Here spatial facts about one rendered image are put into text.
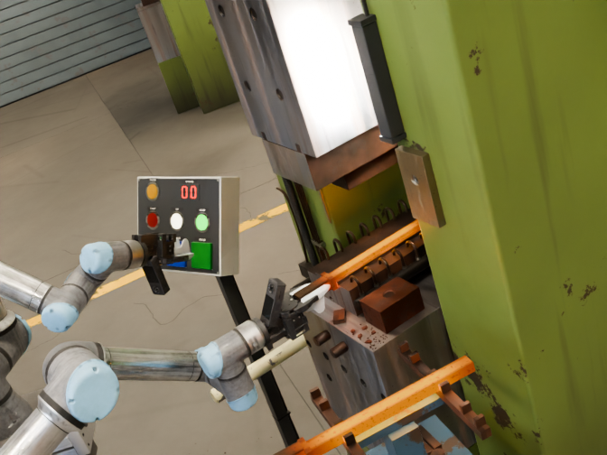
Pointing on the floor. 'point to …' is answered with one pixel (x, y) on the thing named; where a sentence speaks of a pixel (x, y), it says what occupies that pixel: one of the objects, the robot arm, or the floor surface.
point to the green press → (188, 53)
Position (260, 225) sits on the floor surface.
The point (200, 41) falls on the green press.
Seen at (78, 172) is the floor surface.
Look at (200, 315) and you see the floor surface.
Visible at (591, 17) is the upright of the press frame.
